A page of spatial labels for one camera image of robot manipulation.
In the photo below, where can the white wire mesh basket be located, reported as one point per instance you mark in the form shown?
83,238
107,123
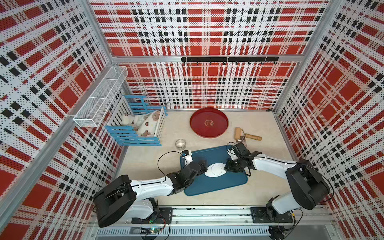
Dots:
93,111

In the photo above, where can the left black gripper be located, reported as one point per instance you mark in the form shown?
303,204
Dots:
203,166

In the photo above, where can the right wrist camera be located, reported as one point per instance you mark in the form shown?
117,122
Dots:
232,151

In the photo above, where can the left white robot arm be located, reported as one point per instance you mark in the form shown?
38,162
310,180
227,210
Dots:
125,197

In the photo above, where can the baby doll in crib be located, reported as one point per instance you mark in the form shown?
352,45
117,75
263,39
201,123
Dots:
144,125

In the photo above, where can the wooden rolling pin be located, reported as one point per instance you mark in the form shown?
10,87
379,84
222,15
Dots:
240,135

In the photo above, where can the blue white toy crib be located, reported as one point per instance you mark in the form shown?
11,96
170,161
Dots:
126,136

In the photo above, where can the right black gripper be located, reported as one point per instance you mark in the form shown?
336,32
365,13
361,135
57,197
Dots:
229,167

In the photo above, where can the round red tray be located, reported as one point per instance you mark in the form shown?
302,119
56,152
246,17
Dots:
209,123

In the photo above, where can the black wall hook rail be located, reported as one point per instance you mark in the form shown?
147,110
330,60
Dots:
229,59

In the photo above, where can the green circuit board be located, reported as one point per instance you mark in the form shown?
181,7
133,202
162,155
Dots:
150,231

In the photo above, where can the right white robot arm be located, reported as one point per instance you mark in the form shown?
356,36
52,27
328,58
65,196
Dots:
308,187

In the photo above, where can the white dough piece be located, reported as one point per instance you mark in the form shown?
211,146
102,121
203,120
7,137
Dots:
215,170

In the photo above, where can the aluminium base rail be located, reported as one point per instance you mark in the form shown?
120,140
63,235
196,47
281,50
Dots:
224,222

